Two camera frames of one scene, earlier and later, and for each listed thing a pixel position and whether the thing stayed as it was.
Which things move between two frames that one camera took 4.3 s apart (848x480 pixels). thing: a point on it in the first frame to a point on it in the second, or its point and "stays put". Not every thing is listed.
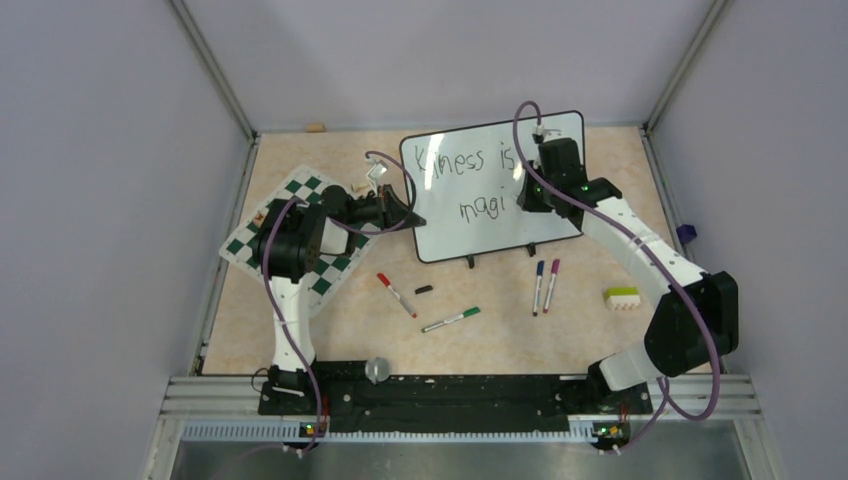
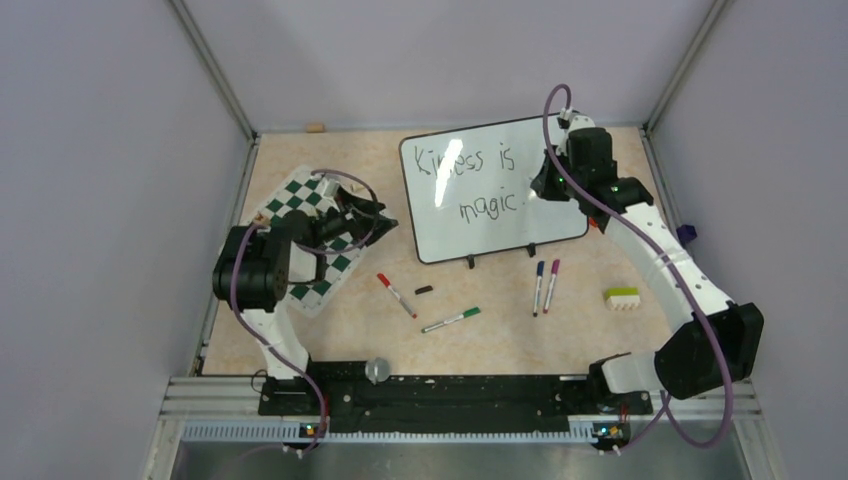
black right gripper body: [537, 197] to [554, 186]
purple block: [686, 232] stays put
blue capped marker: [540, 273] stays put
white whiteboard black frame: [467, 184] stays put
